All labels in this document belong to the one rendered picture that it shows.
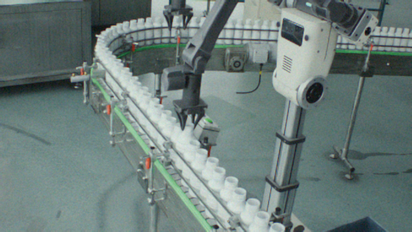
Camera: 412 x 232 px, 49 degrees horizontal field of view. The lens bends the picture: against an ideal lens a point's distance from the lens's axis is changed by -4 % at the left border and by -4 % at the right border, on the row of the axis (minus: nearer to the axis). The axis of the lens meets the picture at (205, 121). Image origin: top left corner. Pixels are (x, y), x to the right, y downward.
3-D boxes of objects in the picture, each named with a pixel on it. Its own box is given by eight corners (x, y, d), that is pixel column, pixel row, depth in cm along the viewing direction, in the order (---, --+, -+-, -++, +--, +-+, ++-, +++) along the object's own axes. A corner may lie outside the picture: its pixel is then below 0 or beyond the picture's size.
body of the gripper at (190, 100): (208, 110, 156) (210, 89, 153) (179, 113, 151) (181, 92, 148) (198, 102, 161) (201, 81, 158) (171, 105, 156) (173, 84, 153)
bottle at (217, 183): (227, 217, 148) (233, 173, 141) (210, 221, 145) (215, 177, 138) (218, 206, 153) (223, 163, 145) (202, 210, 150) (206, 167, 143)
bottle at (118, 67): (123, 94, 225) (124, 62, 218) (127, 99, 220) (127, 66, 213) (111, 96, 223) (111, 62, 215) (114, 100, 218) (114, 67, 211)
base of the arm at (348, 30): (350, 3, 174) (334, 30, 176) (339, -8, 170) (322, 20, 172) (367, 9, 168) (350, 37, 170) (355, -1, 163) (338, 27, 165)
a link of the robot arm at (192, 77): (205, 72, 149) (197, 65, 154) (186, 73, 146) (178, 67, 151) (203, 92, 152) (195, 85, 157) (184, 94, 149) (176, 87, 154)
